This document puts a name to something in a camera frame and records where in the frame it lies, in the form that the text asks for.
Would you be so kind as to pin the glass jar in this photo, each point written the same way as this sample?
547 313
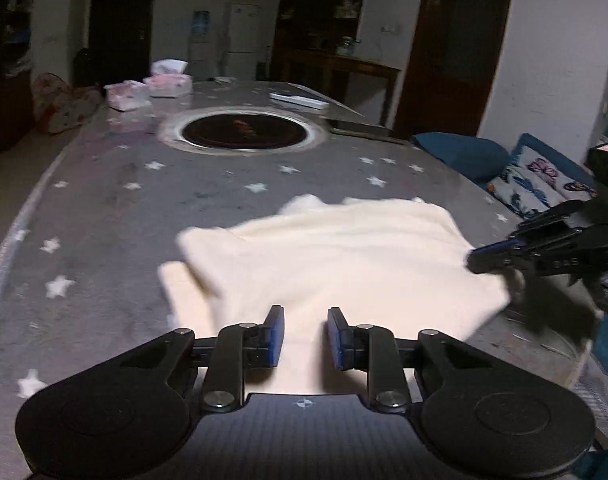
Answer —
345 46

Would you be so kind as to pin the round built-in cooktop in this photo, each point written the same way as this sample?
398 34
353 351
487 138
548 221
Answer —
244 130

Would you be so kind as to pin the dark wooden shelf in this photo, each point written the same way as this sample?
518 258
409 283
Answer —
6 60

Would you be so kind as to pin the white remote control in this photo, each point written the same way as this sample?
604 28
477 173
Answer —
299 101

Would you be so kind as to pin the water dispenser with blue bottle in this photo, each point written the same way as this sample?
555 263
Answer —
200 45

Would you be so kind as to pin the cream sweater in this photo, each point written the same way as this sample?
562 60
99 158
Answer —
334 260

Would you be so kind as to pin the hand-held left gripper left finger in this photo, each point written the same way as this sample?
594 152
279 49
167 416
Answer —
274 340

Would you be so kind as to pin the plain blue cushion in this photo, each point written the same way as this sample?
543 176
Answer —
458 155

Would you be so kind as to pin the dark wooden door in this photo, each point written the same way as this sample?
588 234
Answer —
121 30

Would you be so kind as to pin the pink tissue box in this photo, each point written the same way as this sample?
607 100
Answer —
169 85

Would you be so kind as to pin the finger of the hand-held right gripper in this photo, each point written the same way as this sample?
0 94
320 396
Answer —
548 220
513 257

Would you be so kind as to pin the white refrigerator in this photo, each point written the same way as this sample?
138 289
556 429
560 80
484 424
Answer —
244 35

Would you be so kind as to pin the grey star-print tablecloth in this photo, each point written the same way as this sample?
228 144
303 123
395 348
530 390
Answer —
109 210

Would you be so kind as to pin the crumpled white tissue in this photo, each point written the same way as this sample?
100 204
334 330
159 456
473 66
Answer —
224 80

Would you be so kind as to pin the butterfly print pillow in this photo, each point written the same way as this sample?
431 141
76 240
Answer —
533 182

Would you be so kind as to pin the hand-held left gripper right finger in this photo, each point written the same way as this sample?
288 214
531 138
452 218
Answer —
336 340

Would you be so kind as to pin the pink tissue pack near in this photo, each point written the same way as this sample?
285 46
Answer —
129 96

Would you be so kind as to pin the brown wooden door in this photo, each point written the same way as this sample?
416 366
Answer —
453 45

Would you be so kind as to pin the dark wooden cabinet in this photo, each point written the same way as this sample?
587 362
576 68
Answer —
324 5

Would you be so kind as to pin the wooden side table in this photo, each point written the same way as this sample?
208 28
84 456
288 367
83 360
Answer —
344 62

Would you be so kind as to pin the floral cushioned seat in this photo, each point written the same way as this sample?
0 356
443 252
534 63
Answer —
59 105

